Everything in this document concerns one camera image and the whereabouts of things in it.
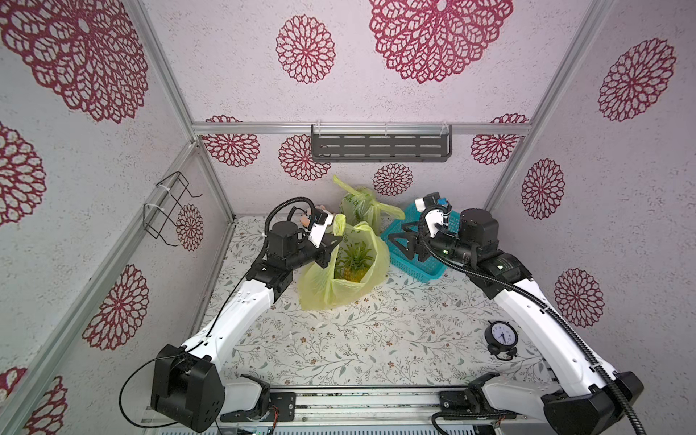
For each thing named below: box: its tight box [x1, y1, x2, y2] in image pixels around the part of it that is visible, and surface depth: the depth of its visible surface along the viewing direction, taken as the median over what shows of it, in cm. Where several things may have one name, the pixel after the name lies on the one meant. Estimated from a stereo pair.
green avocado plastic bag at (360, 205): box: [333, 175, 406, 237], surface depth 99 cm
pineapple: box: [334, 241, 376, 283], surface depth 87 cm
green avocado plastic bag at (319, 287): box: [298, 213, 390, 311], surface depth 77 cm
